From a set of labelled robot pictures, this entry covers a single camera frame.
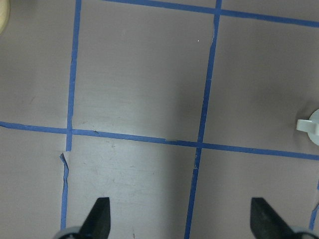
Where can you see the white mug with grey inside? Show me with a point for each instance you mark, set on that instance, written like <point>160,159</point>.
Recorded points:
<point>310,126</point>

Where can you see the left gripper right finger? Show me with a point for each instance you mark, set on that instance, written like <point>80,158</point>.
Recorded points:
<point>265,222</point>

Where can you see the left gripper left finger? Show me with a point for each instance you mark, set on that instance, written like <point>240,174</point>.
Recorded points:
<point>98,222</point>

